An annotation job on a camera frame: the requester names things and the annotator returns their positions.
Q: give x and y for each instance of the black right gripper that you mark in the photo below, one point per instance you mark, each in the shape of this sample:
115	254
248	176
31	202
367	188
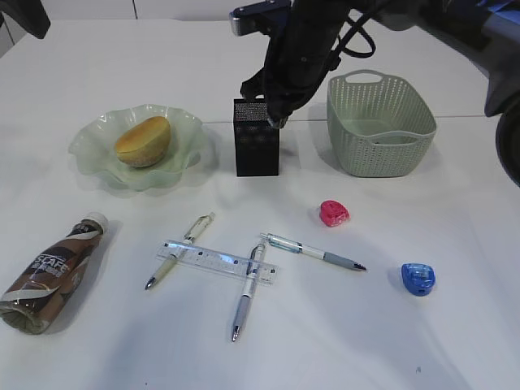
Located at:
295	62

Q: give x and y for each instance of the sugared bread bun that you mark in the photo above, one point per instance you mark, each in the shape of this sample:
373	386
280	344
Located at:
145	144

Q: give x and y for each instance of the small grey paper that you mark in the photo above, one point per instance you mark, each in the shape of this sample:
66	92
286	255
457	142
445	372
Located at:
277	123

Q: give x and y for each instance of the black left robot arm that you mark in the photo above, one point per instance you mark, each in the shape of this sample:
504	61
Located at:
30	15

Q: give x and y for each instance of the black blue right robot arm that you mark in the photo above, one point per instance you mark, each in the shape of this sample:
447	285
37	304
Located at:
485	32

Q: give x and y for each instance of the black mesh pen holder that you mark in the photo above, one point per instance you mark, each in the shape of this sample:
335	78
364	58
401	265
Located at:
257	144

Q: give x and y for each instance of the green plastic woven basket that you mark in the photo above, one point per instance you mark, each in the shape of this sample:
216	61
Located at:
379	125

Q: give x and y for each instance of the pink pencil sharpener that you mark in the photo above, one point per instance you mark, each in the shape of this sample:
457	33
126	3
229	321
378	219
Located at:
333	214

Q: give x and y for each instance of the beige grip pen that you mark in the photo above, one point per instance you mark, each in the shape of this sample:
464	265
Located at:
172	259

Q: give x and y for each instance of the clear grey right pen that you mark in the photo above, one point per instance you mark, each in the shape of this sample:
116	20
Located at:
299	248

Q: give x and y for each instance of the white grey middle pen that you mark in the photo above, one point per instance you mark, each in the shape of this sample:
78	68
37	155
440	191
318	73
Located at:
242	311

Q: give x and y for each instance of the green glass ruffled plate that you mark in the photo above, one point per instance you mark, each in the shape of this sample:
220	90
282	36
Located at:
94	147

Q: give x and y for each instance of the blue pencil sharpener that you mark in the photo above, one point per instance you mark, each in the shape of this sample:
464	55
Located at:
419	279

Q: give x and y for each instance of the transparent plastic ruler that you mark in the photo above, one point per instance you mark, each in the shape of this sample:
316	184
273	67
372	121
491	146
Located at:
217	262

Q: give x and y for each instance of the brown Nescafe coffee bottle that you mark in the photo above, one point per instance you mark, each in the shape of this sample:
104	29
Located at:
39	294

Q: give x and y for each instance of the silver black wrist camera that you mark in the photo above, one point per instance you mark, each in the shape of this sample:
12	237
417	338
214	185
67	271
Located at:
266	17

